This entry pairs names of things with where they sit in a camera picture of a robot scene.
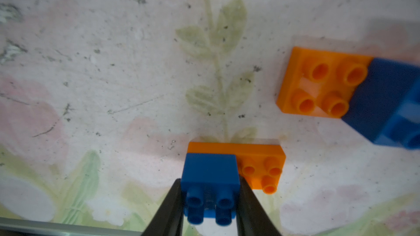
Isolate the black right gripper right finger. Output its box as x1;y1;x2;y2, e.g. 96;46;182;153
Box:
236;176;282;236

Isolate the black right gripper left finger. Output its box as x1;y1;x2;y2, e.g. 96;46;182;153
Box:
142;179;184;236

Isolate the orange lego brick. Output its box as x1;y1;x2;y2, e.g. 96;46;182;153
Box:
188;142;286;194
276;47;374;119

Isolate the small blue lego brick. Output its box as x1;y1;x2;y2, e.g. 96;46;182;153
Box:
342;58;420;150

